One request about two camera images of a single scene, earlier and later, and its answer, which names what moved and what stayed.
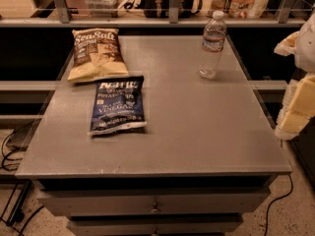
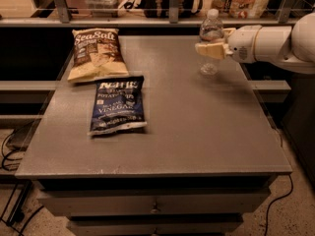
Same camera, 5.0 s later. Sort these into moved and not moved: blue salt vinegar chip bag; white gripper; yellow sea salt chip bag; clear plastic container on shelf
Moved: white gripper
Not moved: clear plastic container on shelf; yellow sea salt chip bag; blue salt vinegar chip bag
